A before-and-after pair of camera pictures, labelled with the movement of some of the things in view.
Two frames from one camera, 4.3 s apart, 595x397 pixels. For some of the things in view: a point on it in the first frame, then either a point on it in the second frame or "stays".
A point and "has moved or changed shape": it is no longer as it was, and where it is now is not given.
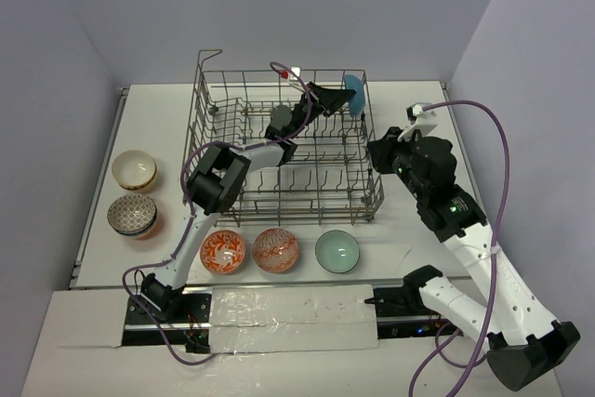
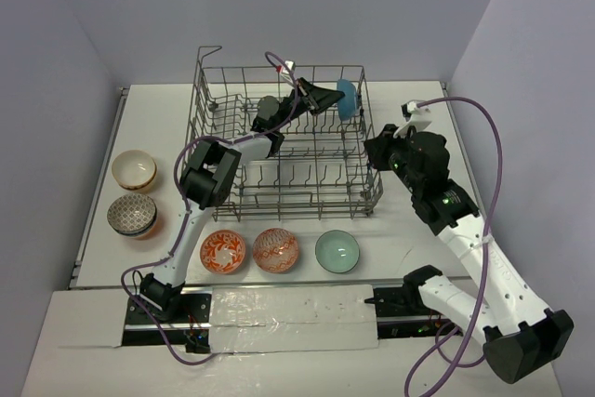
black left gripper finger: x=327 y=112 → x=323 y=101
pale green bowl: x=337 y=251 stays
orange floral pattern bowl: x=222 y=251 stays
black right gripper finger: x=382 y=153 stays
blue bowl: x=357 y=102 has moved or changed shape
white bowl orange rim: x=133 y=169 stays
